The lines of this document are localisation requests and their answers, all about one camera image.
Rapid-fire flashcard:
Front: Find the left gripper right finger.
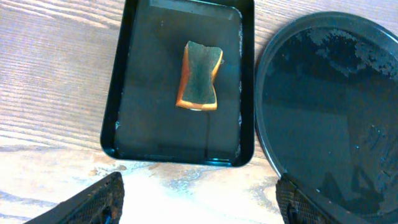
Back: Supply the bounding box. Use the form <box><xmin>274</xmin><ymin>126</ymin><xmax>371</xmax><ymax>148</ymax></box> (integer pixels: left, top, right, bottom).
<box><xmin>276</xmin><ymin>175</ymin><xmax>337</xmax><ymax>224</ymax></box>

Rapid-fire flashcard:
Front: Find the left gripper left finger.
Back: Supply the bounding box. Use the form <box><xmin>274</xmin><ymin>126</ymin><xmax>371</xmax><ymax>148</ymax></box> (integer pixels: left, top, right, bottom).
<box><xmin>26</xmin><ymin>172</ymin><xmax>125</xmax><ymax>224</ymax></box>

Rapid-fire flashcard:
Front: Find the orange sponge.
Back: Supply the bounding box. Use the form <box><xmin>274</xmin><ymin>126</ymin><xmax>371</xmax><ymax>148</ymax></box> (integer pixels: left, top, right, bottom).
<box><xmin>175</xmin><ymin>41</ymin><xmax>223</xmax><ymax>111</ymax></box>

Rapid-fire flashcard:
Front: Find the black round tray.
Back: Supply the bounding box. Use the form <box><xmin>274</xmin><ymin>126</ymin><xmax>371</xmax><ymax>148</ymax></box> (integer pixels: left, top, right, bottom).
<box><xmin>254</xmin><ymin>12</ymin><xmax>397</xmax><ymax>223</ymax></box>

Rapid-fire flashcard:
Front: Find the black rectangular tray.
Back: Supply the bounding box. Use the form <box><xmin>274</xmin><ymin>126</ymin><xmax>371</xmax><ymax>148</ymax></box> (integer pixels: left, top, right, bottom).
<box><xmin>100</xmin><ymin>0</ymin><xmax>254</xmax><ymax>167</ymax></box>

